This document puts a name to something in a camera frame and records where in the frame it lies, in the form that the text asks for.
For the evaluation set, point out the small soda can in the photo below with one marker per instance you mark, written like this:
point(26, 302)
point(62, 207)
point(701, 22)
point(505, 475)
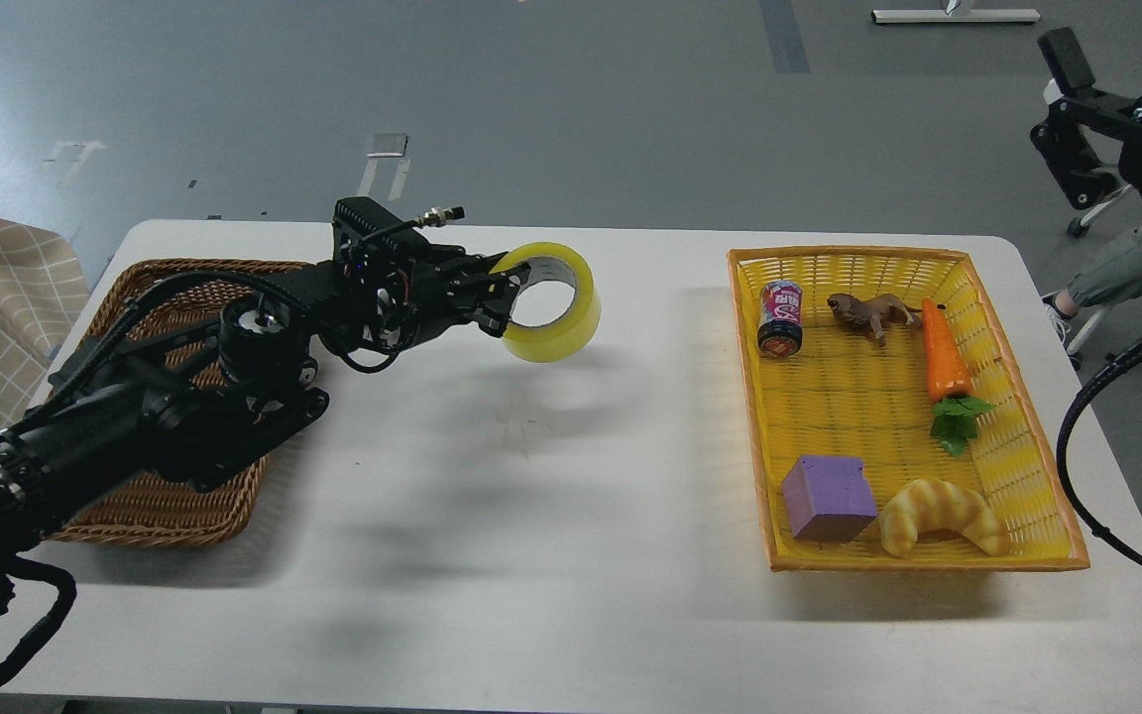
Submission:
point(779, 332)

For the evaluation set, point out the brown toy animal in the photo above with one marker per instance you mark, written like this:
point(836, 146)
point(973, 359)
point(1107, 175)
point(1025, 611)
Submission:
point(869, 317)

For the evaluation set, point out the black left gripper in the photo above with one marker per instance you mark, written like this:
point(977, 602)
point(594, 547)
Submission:
point(418, 293)

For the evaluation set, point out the purple cube block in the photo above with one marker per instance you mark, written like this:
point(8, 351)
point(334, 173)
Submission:
point(828, 498)

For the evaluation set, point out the seated person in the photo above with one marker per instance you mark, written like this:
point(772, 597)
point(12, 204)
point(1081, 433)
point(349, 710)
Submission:
point(1112, 275)

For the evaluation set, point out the brown wicker basket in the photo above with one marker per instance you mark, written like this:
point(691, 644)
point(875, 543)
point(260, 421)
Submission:
point(149, 511)

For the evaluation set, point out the yellow plastic basket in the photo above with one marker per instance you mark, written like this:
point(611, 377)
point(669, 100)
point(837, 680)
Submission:
point(842, 395)

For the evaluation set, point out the orange toy carrot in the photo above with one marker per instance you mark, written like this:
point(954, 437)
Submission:
point(955, 408)

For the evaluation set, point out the toy croissant bread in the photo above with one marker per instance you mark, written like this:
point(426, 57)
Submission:
point(929, 505)

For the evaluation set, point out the yellow tape roll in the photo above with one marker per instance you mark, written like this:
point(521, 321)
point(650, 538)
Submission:
point(572, 330)

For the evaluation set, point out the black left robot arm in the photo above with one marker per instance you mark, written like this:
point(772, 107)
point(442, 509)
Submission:
point(208, 371)

